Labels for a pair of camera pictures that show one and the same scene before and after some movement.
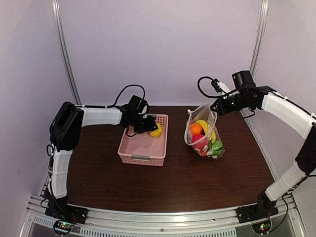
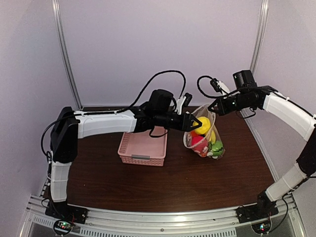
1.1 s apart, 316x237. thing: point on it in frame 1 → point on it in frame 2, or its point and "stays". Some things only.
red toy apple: x=199 y=142 stays
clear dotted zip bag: x=201 y=133 stays
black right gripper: x=223 y=110 stays
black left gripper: x=150 y=125 → x=185 y=124
